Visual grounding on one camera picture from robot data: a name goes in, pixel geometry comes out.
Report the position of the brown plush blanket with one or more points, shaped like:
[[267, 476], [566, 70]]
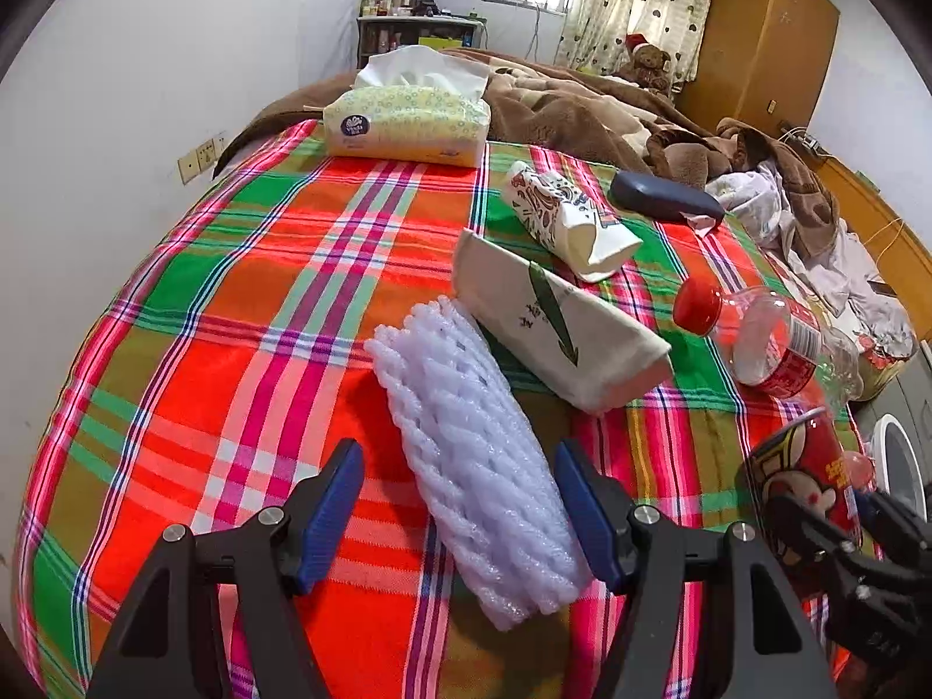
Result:
[[568, 113]]

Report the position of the white box green leaf print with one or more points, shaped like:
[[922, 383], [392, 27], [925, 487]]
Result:
[[553, 313]]

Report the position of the wall power socket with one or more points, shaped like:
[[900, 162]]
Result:
[[200, 158]]

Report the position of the floral bed sheet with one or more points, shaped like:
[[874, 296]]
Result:
[[885, 357]]

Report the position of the white floral quilt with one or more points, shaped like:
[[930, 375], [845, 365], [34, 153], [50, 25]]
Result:
[[823, 247]]

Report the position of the brown teddy bear red hat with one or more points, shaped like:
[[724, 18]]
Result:
[[648, 62]]

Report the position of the grey drawer nightstand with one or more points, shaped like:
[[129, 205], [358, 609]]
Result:
[[899, 397]]

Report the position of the clear plastic bottle red label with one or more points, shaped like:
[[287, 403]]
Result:
[[779, 342]]

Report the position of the shelf with bottles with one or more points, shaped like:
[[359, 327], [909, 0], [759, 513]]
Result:
[[415, 36]]

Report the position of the yellow green tissue pack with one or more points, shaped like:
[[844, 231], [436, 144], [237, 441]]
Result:
[[408, 116]]

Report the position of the heart print curtain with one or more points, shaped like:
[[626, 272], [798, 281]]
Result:
[[633, 0]]

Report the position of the plaid tablecloth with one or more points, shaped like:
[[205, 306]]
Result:
[[255, 269]]

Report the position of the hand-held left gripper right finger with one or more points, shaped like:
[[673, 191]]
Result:
[[586, 517]]

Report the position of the white round trash bin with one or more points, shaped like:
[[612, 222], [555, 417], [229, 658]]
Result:
[[894, 444]]

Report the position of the white foam net sleeve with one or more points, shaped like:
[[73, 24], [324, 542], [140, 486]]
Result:
[[466, 451]]

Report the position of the dark blue glasses case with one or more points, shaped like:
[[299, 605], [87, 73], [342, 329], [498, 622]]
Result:
[[662, 196]]

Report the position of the wooden wardrobe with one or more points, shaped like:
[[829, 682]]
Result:
[[764, 44]]

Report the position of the wooden bed headboard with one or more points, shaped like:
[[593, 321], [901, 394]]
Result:
[[881, 226]]

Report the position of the red cartoon print cup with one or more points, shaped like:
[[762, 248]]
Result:
[[801, 462]]

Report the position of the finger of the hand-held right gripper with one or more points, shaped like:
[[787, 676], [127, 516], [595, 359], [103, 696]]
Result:
[[899, 524], [815, 546]]

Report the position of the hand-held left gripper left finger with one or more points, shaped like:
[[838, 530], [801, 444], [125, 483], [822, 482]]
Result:
[[331, 510]]

